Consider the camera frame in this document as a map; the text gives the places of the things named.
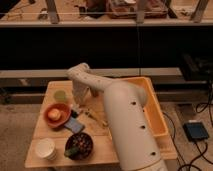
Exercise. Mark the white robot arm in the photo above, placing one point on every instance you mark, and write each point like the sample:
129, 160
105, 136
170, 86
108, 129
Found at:
123, 102

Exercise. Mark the black pedal box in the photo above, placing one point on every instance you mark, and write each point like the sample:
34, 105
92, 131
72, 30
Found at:
195, 131

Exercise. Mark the yellow food item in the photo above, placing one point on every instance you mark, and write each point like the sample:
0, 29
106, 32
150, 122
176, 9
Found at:
54, 115

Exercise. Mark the green vegetable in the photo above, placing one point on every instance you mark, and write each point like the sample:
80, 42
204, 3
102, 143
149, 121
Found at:
71, 152

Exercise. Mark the yellow plastic tray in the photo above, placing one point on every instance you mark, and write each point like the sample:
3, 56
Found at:
152, 108

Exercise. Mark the green cup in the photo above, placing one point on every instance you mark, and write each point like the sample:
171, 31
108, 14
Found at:
60, 96

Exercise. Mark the white black brush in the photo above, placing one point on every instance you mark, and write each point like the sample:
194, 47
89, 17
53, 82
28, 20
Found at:
75, 112

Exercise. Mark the yellow handled tool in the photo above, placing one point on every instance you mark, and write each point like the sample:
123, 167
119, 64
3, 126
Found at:
95, 116

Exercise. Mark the blue sponge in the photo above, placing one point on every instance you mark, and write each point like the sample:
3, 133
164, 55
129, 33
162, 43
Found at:
74, 125

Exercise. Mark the white bowl stack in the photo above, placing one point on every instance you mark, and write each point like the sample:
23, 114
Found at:
45, 149

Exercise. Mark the black bowl with food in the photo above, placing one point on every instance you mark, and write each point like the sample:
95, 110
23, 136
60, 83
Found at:
83, 141

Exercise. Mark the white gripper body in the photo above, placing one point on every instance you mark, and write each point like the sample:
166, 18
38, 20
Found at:
79, 92

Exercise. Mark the wooden table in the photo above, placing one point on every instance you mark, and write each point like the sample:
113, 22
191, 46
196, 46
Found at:
103, 152

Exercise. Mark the red bowl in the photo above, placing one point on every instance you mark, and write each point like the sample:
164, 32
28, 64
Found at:
65, 114

